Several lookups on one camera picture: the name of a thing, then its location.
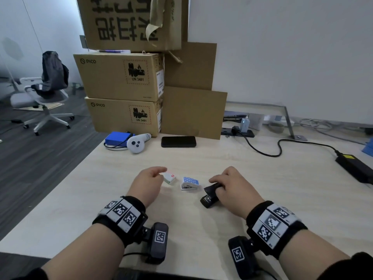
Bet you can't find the grey metal desk riser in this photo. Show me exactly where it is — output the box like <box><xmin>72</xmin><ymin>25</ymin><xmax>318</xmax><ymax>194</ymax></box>
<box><xmin>226</xmin><ymin>101</ymin><xmax>308</xmax><ymax>141</ymax></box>

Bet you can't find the dark laptop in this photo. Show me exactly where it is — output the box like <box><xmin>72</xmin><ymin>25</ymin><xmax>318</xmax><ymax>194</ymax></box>
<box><xmin>223</xmin><ymin>110</ymin><xmax>249</xmax><ymax>122</ymax></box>

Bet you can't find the white handheld controller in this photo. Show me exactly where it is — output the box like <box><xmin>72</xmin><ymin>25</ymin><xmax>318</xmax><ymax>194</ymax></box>
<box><xmin>127</xmin><ymin>133</ymin><xmax>152</xmax><ymax>154</ymax></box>

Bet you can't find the black marker wristband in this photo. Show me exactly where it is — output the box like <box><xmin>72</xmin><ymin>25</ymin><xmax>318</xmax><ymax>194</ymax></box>
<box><xmin>92</xmin><ymin>196</ymin><xmax>148</xmax><ymax>249</ymax></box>
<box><xmin>246</xmin><ymin>200</ymin><xmax>308</xmax><ymax>260</ymax></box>

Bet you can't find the black power strip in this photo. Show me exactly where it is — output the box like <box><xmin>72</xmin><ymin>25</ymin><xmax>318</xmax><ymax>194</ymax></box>
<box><xmin>220</xmin><ymin>127</ymin><xmax>255</xmax><ymax>138</ymax></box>

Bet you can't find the blue dotted mini stapler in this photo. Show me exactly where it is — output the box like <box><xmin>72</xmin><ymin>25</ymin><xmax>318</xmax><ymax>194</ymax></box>
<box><xmin>181</xmin><ymin>177</ymin><xmax>200</xmax><ymax>191</ymax></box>

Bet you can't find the loose brown paper tape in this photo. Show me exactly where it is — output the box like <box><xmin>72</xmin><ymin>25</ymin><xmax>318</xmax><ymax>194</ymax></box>
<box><xmin>145</xmin><ymin>0</ymin><xmax>164</xmax><ymax>42</ymax></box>

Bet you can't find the cardboard box with narrow label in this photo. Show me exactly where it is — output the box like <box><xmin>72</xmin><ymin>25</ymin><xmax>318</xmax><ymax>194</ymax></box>
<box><xmin>85</xmin><ymin>97</ymin><xmax>163</xmax><ymax>137</ymax></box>

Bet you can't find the black power adapter brick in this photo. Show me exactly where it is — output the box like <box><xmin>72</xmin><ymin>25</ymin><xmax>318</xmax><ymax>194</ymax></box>
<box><xmin>335</xmin><ymin>153</ymin><xmax>373</xmax><ymax>185</ymax></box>

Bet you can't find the cardboard box with wide label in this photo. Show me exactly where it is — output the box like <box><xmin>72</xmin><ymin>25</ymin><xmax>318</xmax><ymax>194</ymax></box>
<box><xmin>73</xmin><ymin>52</ymin><xmax>165</xmax><ymax>102</ymax></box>

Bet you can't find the black sleeve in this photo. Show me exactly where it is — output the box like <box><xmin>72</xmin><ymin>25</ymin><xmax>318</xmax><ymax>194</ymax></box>
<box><xmin>317</xmin><ymin>252</ymin><xmax>373</xmax><ymax>280</ymax></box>
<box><xmin>12</xmin><ymin>268</ymin><xmax>49</xmax><ymax>280</ymax></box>

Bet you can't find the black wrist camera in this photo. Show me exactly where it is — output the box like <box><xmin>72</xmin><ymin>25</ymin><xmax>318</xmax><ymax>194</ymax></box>
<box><xmin>142</xmin><ymin>222</ymin><xmax>169</xmax><ymax>265</ymax></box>
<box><xmin>228</xmin><ymin>236</ymin><xmax>260</xmax><ymax>280</ymax></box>

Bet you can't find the person's right forearm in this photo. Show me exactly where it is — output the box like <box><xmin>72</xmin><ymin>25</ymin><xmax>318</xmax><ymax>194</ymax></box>
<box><xmin>279</xmin><ymin>230</ymin><xmax>354</xmax><ymax>280</ymax></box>

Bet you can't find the white office chair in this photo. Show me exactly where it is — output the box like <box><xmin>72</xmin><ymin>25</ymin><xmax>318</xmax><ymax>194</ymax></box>
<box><xmin>10</xmin><ymin>77</ymin><xmax>75</xmax><ymax>136</ymax></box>

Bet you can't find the black smartphone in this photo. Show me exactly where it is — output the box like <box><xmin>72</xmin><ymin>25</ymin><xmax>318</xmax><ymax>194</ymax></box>
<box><xmin>161</xmin><ymin>136</ymin><xmax>197</xmax><ymax>148</ymax></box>

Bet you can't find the large flat cardboard sheet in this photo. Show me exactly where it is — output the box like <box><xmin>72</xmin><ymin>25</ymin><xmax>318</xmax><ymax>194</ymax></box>
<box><xmin>161</xmin><ymin>86</ymin><xmax>228</xmax><ymax>140</ymax></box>

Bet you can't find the black stapler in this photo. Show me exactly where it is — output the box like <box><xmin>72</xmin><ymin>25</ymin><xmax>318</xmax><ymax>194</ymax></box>
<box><xmin>200</xmin><ymin>184</ymin><xmax>225</xmax><ymax>209</ymax></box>

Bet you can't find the person's left forearm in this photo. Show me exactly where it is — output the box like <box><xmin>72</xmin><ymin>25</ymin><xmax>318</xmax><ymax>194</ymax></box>
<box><xmin>41</xmin><ymin>223</ymin><xmax>126</xmax><ymax>280</ymax></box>

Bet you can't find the black power cable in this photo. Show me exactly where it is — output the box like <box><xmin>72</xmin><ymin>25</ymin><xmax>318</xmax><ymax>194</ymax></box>
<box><xmin>231</xmin><ymin>125</ymin><xmax>340</xmax><ymax>158</ymax></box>

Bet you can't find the blue plastic part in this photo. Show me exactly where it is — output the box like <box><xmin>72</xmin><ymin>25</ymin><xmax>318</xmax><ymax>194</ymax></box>
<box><xmin>361</xmin><ymin>139</ymin><xmax>373</xmax><ymax>157</ymax></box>

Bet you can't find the blue battery pack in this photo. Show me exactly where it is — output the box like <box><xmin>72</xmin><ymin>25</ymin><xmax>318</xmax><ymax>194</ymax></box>
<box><xmin>105</xmin><ymin>131</ymin><xmax>135</xmax><ymax>147</ymax></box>

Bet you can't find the grey cable bundle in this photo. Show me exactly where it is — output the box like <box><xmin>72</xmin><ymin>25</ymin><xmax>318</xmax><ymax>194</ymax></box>
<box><xmin>300</xmin><ymin>118</ymin><xmax>373</xmax><ymax>144</ymax></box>

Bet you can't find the large printed cardboard box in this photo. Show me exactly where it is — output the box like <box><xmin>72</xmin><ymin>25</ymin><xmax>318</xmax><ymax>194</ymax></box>
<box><xmin>76</xmin><ymin>0</ymin><xmax>189</xmax><ymax>53</ymax></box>

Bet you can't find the person's right hand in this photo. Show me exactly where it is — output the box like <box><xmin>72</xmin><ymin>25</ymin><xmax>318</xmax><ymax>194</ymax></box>
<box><xmin>209</xmin><ymin>166</ymin><xmax>265</xmax><ymax>219</ymax></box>

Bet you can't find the person's left hand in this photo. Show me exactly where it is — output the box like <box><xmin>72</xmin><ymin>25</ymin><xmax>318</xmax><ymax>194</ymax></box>
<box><xmin>125</xmin><ymin>166</ymin><xmax>168</xmax><ymax>209</ymax></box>

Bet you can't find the dark jacket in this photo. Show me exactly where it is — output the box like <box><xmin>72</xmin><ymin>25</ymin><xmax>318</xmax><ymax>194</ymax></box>
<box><xmin>31</xmin><ymin>51</ymin><xmax>70</xmax><ymax>99</ymax></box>

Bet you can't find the small flat cardboard sheet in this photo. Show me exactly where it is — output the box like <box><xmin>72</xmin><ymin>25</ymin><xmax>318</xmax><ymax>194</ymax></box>
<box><xmin>164</xmin><ymin>41</ymin><xmax>217</xmax><ymax>91</ymax></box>

